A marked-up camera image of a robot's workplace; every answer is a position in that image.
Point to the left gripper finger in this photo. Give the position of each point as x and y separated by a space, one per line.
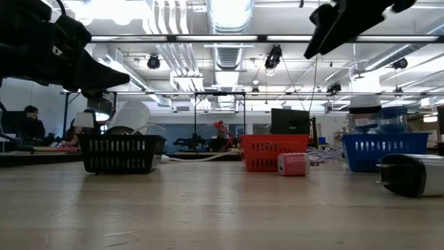
100 74
104 87

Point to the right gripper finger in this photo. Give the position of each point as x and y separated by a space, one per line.
320 27
343 29

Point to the black plastic basket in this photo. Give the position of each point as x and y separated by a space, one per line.
119 154

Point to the black-capped blue hourglass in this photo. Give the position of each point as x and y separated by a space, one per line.
364 119

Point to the blue five-minute hourglass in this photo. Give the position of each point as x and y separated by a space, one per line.
393 119

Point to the blue plastic basket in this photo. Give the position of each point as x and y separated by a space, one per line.
385 152

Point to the pink and white wall charger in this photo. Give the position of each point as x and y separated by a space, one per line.
294 165

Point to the white black-faced wall charger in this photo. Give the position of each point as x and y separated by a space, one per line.
412 175

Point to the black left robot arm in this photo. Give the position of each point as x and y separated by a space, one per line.
21 45

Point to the dark hanging screen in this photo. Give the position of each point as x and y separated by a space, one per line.
100 106

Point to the white rectangular object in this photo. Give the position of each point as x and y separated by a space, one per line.
83 119

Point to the black ceiling spotlight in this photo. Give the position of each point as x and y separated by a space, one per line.
333 87
400 64
274 57
153 62

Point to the person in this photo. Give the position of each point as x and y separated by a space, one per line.
74 133
33 126

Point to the white cylindrical column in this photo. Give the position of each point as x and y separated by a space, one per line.
365 100

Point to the black computer monitor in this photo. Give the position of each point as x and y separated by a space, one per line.
290 121
8 122

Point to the small red machine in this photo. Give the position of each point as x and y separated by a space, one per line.
220 125

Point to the red plastic basket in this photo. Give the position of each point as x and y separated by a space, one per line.
274 152

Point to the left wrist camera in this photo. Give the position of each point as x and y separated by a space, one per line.
73 31

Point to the silver ventilation duct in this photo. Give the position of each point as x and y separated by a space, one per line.
230 31

